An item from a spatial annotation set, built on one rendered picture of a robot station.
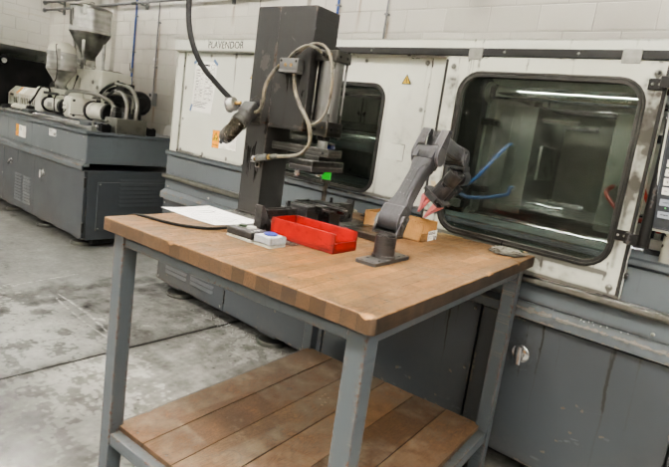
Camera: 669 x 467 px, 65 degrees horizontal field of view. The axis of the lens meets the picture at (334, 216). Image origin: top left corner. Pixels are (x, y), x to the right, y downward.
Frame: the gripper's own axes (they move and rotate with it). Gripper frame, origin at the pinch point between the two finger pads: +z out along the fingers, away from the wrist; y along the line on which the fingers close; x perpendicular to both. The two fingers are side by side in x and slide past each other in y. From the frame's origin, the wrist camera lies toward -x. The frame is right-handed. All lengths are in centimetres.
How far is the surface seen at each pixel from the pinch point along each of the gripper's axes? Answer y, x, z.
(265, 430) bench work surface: -26, 47, 77
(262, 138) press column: 52, 36, 12
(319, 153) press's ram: 30.5, 33.2, 0.5
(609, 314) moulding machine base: -66, -27, -15
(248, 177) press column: 48, 36, 28
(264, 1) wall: 394, -258, 62
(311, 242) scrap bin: 1, 54, 12
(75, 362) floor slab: 64, 49, 161
